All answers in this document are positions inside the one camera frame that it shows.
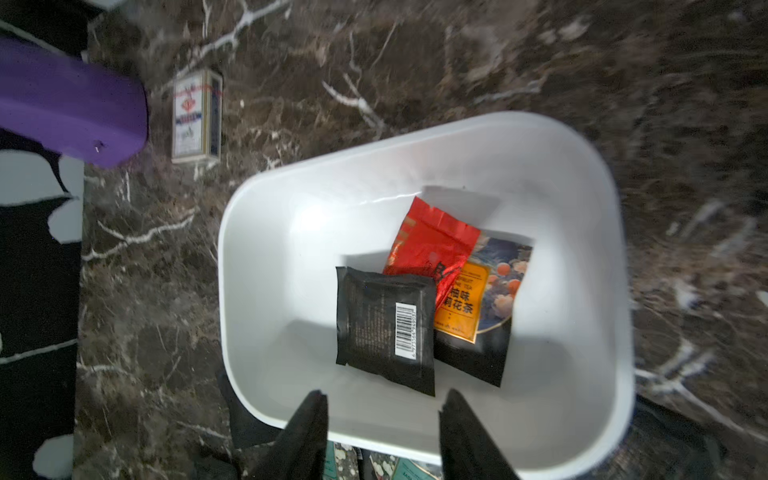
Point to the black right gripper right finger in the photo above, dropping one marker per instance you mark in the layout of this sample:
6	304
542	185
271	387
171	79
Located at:
467	450

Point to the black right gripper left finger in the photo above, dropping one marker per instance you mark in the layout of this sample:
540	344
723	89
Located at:
299	452

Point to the orange label dark tea bag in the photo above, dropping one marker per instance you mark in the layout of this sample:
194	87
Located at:
473	323

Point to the black tea bag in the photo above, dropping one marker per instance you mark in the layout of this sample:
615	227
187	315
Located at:
385	326

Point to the red foil tea bag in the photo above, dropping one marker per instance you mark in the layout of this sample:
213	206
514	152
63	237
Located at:
431	243

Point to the white plastic storage box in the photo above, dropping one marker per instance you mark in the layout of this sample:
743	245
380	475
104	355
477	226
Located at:
567	393

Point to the small white card box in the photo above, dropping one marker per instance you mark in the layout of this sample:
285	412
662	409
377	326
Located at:
197	117

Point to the purple wedge block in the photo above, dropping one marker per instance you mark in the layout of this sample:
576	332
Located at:
83	111

